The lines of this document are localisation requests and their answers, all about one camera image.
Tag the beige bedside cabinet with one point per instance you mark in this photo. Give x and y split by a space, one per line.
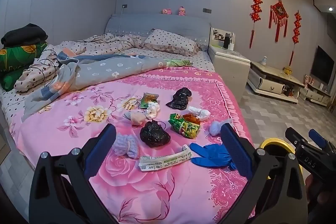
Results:
231 66

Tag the red knot wall hanging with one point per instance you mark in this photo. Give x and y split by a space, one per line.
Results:
256 5
296 29

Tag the green leaf-print cushion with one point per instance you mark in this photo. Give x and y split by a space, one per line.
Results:
18 58

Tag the cream low cabinet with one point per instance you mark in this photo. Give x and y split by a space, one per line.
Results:
316 94

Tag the black plastic bag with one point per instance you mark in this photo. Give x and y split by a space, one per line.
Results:
154 134
179 98

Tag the flat screen television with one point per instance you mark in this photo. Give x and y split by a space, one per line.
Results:
324 65

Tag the cream TV cabinet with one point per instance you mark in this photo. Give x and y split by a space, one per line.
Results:
273 79

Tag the grey upholstered bed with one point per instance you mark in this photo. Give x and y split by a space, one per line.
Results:
157 23

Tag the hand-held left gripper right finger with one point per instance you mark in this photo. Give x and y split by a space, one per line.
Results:
236 153

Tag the dark wall switch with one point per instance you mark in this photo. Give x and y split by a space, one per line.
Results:
207 10

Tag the grey patterned quilt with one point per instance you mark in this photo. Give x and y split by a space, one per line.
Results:
105 66

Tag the pink floral blanket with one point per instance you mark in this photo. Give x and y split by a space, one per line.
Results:
170 82

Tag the small white box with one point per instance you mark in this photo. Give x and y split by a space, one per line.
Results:
231 46

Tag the picture board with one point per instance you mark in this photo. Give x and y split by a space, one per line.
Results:
217 37

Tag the black folded cloth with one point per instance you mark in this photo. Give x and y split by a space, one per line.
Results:
25 35

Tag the white green paper packet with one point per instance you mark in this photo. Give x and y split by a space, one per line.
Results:
165 161

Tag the person's right hand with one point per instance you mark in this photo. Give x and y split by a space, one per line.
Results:
323 197

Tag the beige dotted cloth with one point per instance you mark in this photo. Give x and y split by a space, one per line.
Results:
31 76

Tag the black bottle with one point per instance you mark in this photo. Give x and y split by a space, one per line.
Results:
226 41

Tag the small white bottle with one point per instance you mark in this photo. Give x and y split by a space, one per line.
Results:
264 60

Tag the green floral cloth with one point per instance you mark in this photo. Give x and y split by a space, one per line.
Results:
178 62

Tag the yellow round waste bin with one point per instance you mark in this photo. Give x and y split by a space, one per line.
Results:
270 142

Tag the blue rubber glove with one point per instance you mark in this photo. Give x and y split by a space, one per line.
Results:
207 154

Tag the pale blue bag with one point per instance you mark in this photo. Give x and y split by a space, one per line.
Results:
216 127

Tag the beige dotted duvet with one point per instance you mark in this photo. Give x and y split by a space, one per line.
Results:
110 41

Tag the pink ornament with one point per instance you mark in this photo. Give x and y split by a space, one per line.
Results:
308 79

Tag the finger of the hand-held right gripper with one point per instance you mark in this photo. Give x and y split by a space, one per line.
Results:
317 137
292 134

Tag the small red object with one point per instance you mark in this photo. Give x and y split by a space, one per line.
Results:
289 91

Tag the orange snack packet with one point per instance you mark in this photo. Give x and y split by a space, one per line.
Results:
192 118

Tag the green yellow wrapper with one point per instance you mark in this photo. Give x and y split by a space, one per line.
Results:
183 129

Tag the dotted ruffled pillow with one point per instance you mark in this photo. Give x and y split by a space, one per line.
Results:
170 41

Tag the green snack packet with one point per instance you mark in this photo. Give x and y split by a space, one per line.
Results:
148 100

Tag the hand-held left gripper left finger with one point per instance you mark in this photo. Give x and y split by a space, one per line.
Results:
101 151

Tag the red diamond tasselled hanging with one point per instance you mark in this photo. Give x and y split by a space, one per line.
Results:
279 14

